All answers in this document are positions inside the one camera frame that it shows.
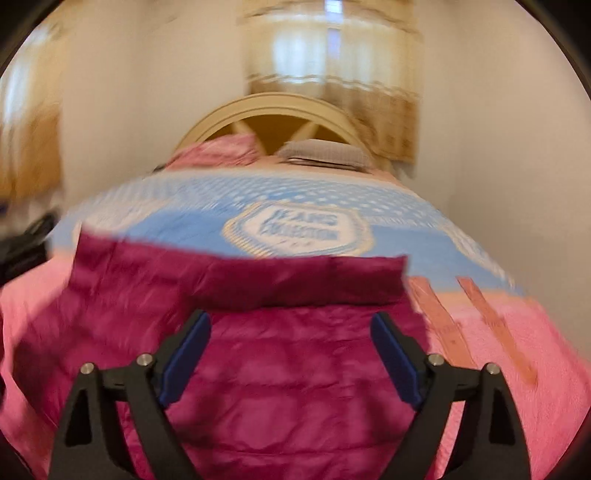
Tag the beige curtain on side wall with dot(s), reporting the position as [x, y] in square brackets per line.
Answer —
[30, 116]

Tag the magenta puffer jacket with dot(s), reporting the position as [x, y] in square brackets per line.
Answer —
[290, 385]

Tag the blue and pink bedspread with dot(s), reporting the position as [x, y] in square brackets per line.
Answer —
[473, 311]

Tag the striped pillow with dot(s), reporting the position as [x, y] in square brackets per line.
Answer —
[326, 152]

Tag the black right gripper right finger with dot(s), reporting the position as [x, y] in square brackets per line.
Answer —
[490, 442]

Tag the folded pink blanket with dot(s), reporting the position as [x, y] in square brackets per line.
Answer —
[225, 151]

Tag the cream wooden headboard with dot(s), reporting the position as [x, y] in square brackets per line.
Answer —
[276, 118]

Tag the beige curtain behind headboard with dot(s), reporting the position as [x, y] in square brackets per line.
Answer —
[360, 56]

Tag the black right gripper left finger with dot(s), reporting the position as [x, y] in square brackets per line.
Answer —
[90, 444]

